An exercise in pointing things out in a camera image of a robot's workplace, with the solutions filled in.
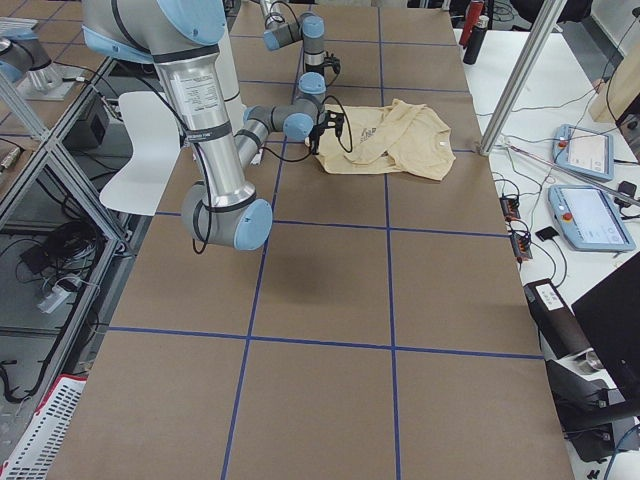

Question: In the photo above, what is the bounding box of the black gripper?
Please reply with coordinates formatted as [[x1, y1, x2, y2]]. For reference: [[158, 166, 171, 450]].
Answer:
[[304, 51, 341, 75], [305, 110, 345, 154]]

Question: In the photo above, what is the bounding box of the cream long-sleeve printed shirt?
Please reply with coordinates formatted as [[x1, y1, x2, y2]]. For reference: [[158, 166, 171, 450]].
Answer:
[[315, 99, 455, 181]]

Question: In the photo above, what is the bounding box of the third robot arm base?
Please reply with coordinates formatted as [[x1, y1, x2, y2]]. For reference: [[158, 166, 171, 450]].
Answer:
[[1, 28, 69, 101]]

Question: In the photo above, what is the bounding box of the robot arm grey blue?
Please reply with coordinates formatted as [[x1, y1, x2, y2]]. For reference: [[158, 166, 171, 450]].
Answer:
[[258, 0, 341, 78], [82, 1, 344, 250]]

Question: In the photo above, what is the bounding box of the black bottle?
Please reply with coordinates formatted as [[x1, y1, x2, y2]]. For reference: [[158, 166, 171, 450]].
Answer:
[[463, 15, 489, 65]]

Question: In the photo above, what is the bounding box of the red bottle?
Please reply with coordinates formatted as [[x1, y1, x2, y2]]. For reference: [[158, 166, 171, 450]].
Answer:
[[459, 0, 484, 48]]

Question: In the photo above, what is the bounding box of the white plastic chair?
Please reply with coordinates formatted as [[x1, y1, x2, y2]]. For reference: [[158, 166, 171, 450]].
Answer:
[[100, 91, 181, 216]]

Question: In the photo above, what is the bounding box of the orange electronics board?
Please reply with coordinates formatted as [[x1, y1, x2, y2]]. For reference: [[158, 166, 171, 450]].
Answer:
[[499, 196, 521, 221], [509, 231, 533, 264]]

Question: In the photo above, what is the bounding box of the upper teach pendant tablet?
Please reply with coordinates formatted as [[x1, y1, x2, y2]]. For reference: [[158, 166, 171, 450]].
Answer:
[[552, 124, 614, 181]]

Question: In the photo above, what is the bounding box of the teach pendant tablet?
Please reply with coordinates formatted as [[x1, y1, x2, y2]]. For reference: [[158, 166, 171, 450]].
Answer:
[[547, 185, 636, 252], [552, 124, 614, 181]]

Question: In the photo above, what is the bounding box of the lower teach pendant tablet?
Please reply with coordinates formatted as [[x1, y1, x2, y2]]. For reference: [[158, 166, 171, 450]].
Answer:
[[547, 185, 636, 252]]

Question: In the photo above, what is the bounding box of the white power strip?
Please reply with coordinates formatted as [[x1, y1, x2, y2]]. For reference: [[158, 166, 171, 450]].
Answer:
[[37, 278, 80, 314]]

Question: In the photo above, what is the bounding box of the black monitor with stand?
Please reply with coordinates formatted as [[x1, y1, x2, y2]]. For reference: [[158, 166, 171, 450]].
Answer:
[[562, 255, 639, 430]]

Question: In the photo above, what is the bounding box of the white perforated basket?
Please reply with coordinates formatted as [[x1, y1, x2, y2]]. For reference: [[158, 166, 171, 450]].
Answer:
[[1, 374, 87, 480]]

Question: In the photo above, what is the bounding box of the aluminium frame post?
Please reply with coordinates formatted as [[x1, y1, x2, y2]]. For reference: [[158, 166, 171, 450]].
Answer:
[[478, 0, 567, 156]]

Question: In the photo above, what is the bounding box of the aluminium table frame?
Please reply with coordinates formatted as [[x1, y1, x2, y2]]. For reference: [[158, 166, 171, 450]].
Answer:
[[0, 54, 136, 381]]

